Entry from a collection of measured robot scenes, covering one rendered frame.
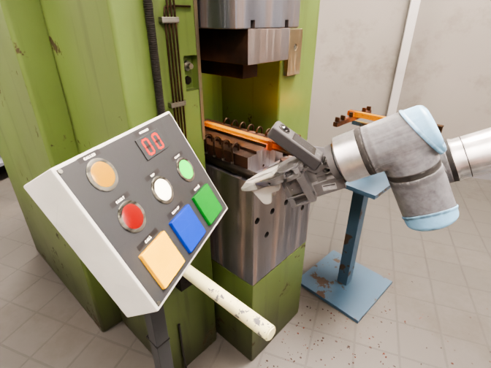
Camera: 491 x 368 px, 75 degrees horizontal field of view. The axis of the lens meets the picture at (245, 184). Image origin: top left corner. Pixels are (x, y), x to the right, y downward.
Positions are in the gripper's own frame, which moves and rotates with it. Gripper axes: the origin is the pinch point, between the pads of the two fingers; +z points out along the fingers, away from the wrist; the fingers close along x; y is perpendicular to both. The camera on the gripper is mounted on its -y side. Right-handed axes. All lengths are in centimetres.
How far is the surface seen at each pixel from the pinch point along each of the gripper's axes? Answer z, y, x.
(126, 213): 10.9, -9.4, -21.5
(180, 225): 10.4, -0.6, -12.7
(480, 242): -54, 153, 161
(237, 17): -5.3, -34.0, 31.0
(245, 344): 56, 81, 30
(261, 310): 41, 67, 35
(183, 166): 11.0, -9.3, -1.4
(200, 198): 10.5, -1.2, -2.6
